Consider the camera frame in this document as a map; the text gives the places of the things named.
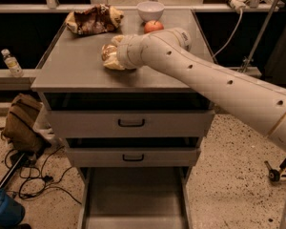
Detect red apple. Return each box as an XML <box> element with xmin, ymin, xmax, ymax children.
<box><xmin>144</xmin><ymin>20</ymin><xmax>164</xmax><ymax>33</ymax></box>

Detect blue container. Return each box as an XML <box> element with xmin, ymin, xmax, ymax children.
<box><xmin>0</xmin><ymin>189</ymin><xmax>25</xmax><ymax>227</ymax></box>

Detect grey drawer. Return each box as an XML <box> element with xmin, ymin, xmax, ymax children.
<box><xmin>47</xmin><ymin>93</ymin><xmax>215</xmax><ymax>137</ymax></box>
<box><xmin>77</xmin><ymin>167</ymin><xmax>193</xmax><ymax>229</ymax></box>
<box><xmin>66</xmin><ymin>137</ymin><xmax>200</xmax><ymax>167</ymax></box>

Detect clear plastic bottle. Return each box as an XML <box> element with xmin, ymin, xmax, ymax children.
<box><xmin>1</xmin><ymin>49</ymin><xmax>24</xmax><ymax>77</ymax></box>

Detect white bowl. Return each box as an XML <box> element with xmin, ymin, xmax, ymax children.
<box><xmin>136</xmin><ymin>1</ymin><xmax>165</xmax><ymax>22</ymax></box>

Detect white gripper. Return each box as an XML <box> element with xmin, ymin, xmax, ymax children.
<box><xmin>103</xmin><ymin>34</ymin><xmax>147</xmax><ymax>71</ymax></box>

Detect brown backpack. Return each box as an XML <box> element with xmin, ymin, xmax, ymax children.
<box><xmin>2</xmin><ymin>94</ymin><xmax>51</xmax><ymax>156</ymax></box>

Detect black floor cables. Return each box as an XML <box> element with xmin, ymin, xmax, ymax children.
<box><xmin>3</xmin><ymin>145</ymin><xmax>83</xmax><ymax>206</ymax></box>

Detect grey middle drawer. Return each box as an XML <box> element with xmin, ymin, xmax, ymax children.
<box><xmin>66</xmin><ymin>137</ymin><xmax>200</xmax><ymax>167</ymax></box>

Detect grey top drawer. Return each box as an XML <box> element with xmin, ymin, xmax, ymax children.
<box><xmin>47</xmin><ymin>93</ymin><xmax>215</xmax><ymax>137</ymax></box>

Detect grey drawer cabinet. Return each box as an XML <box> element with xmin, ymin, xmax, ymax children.
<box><xmin>31</xmin><ymin>9</ymin><xmax>226</xmax><ymax>229</ymax></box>

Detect black wheeled stand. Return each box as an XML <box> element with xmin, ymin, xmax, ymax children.
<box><xmin>264</xmin><ymin>157</ymin><xmax>286</xmax><ymax>182</ymax></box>

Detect metal tripod pole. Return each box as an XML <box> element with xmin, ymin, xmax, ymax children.
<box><xmin>237</xmin><ymin>0</ymin><xmax>286</xmax><ymax>74</ymax></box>

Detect crumpled brown chip bag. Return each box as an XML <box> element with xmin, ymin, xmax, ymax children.
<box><xmin>65</xmin><ymin>4</ymin><xmax>124</xmax><ymax>35</ymax></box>

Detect white cable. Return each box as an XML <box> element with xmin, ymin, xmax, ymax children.
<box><xmin>213</xmin><ymin>7</ymin><xmax>244</xmax><ymax>59</ymax></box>

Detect grey bottom drawer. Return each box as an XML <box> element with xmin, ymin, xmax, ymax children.
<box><xmin>77</xmin><ymin>167</ymin><xmax>193</xmax><ymax>229</ymax></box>

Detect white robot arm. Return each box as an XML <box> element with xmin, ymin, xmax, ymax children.
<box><xmin>102</xmin><ymin>28</ymin><xmax>286</xmax><ymax>152</ymax></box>

